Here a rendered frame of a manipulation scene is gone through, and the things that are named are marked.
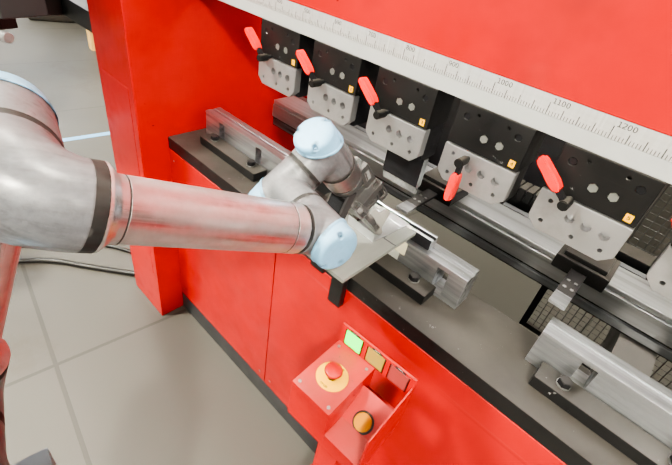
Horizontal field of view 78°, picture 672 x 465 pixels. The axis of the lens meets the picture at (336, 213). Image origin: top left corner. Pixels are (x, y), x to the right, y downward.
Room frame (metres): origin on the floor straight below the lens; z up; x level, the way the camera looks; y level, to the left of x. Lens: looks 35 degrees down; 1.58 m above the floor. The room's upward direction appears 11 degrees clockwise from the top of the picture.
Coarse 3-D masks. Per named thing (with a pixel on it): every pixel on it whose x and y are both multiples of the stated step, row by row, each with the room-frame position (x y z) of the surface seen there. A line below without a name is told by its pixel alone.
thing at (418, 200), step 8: (424, 176) 1.05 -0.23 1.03; (432, 176) 1.04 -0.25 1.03; (440, 176) 1.05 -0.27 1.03; (424, 184) 1.03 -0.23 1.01; (432, 184) 1.02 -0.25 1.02; (440, 184) 1.02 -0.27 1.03; (424, 192) 1.00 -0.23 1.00; (432, 192) 1.01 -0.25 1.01; (440, 192) 1.00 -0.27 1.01; (456, 192) 1.00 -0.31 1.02; (464, 192) 1.04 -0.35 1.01; (408, 200) 0.94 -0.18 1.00; (416, 200) 0.95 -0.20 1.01; (424, 200) 0.96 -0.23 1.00; (440, 200) 1.00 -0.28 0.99; (456, 200) 1.01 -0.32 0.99; (400, 208) 0.90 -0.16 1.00; (408, 208) 0.90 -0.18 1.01; (416, 208) 0.92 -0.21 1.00
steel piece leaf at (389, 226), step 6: (348, 222) 0.80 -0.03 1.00; (354, 222) 0.79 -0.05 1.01; (360, 222) 0.81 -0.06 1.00; (390, 222) 0.83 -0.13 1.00; (360, 228) 0.77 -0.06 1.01; (366, 228) 0.76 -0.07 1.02; (384, 228) 0.80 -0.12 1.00; (390, 228) 0.81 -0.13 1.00; (396, 228) 0.81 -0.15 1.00; (366, 234) 0.76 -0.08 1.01; (372, 234) 0.75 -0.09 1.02; (384, 234) 0.78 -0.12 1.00; (372, 240) 0.74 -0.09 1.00
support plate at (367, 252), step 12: (348, 216) 0.83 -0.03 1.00; (408, 228) 0.82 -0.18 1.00; (360, 240) 0.74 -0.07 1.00; (384, 240) 0.76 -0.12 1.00; (396, 240) 0.77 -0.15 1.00; (360, 252) 0.70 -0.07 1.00; (372, 252) 0.71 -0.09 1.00; (384, 252) 0.72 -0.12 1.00; (348, 264) 0.65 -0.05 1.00; (360, 264) 0.66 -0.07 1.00; (336, 276) 0.62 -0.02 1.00; (348, 276) 0.62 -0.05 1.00
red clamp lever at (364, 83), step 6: (360, 78) 0.89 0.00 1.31; (366, 78) 0.90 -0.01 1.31; (360, 84) 0.89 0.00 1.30; (366, 84) 0.88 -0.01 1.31; (366, 90) 0.87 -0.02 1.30; (372, 90) 0.88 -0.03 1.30; (366, 96) 0.87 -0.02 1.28; (372, 96) 0.87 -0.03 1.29; (372, 102) 0.86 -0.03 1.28; (378, 108) 0.86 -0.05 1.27; (378, 114) 0.84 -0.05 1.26; (384, 114) 0.86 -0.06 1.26
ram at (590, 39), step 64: (320, 0) 1.03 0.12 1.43; (384, 0) 0.92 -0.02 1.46; (448, 0) 0.84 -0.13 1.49; (512, 0) 0.77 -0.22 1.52; (576, 0) 0.72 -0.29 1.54; (640, 0) 0.67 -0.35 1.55; (384, 64) 0.90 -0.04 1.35; (512, 64) 0.75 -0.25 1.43; (576, 64) 0.69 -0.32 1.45; (640, 64) 0.64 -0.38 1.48; (576, 128) 0.67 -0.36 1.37
